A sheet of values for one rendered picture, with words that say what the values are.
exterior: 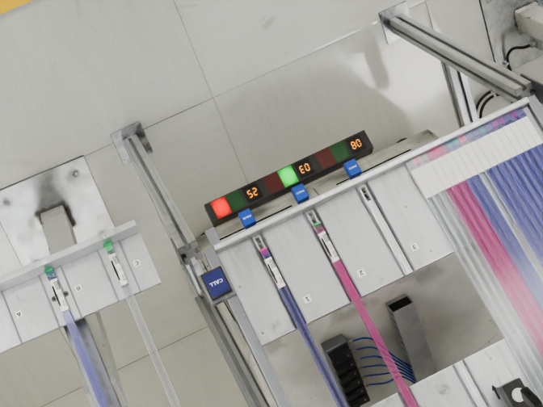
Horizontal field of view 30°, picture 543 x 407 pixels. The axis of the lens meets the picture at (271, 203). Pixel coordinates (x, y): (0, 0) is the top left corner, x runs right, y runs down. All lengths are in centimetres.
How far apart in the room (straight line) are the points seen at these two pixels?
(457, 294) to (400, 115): 66
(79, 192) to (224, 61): 48
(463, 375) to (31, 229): 119
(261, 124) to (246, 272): 80
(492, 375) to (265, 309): 42
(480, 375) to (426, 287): 40
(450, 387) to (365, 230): 32
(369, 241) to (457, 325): 47
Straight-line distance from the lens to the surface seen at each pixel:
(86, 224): 258
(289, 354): 215
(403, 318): 215
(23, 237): 257
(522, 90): 209
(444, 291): 222
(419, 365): 223
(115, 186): 256
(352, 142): 195
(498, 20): 277
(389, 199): 190
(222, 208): 190
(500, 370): 186
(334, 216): 189
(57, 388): 281
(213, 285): 181
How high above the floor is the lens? 235
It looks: 61 degrees down
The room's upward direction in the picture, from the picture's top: 142 degrees clockwise
